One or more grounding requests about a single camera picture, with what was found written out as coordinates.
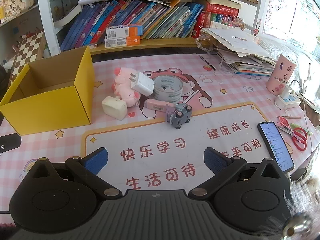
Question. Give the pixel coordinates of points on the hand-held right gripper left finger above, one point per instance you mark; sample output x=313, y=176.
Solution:
x=96, y=158

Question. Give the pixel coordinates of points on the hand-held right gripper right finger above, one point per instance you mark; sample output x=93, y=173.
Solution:
x=213, y=158

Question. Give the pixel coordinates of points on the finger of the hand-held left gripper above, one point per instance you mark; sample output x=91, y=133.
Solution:
x=10, y=142

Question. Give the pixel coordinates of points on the white rectangular eraser block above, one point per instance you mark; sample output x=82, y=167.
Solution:
x=113, y=107

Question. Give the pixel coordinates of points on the grey purple toy car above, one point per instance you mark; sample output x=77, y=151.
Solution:
x=178, y=116

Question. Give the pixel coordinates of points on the yellow cardboard box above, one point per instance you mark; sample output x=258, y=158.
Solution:
x=50, y=105

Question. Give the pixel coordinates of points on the pink correction tape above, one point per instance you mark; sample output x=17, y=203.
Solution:
x=156, y=104

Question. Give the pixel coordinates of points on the white plug charger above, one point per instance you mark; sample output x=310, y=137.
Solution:
x=142, y=83

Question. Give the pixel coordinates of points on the pink cartoon cylinder container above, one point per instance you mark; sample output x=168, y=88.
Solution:
x=280, y=75

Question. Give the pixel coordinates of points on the black smartphone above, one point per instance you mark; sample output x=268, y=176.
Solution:
x=275, y=145

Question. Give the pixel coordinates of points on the red scissors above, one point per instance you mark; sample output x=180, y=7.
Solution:
x=285, y=129

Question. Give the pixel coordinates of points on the pink plush pig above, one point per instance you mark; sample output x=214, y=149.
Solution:
x=122, y=85

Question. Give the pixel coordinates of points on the clear tape roll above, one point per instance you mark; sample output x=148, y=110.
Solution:
x=165, y=95

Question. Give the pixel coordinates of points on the wooden pencil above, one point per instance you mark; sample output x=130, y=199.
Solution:
x=290, y=117

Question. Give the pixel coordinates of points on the wooden chessboard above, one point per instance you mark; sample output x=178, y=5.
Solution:
x=25, y=52

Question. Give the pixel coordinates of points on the white power strip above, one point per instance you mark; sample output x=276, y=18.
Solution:
x=287, y=103

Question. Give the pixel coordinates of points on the black pen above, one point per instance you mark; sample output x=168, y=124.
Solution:
x=207, y=62

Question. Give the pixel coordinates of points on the fuzzy sleeve with metal button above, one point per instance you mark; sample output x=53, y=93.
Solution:
x=305, y=197

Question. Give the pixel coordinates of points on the white plug adapter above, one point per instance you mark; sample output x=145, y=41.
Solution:
x=288, y=92

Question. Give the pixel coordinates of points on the stack of papers and booklets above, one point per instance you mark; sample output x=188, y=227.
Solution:
x=237, y=55

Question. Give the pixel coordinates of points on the small white red box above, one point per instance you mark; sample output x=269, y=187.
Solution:
x=93, y=46

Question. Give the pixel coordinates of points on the beaded flower ornament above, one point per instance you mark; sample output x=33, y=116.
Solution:
x=202, y=40

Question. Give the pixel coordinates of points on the white wooden bookshelf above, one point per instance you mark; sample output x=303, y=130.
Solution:
x=45, y=17

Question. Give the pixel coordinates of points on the thick white-paged book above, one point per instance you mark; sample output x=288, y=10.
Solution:
x=66, y=16

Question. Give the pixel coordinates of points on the thick red dictionary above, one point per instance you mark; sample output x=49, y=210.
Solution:
x=222, y=9

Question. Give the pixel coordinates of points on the row of colourful books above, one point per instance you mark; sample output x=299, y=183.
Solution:
x=155, y=17

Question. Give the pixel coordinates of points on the thick beige book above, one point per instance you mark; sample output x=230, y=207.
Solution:
x=220, y=0

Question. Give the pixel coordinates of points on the alphabet wall poster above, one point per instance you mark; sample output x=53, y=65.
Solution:
x=280, y=5

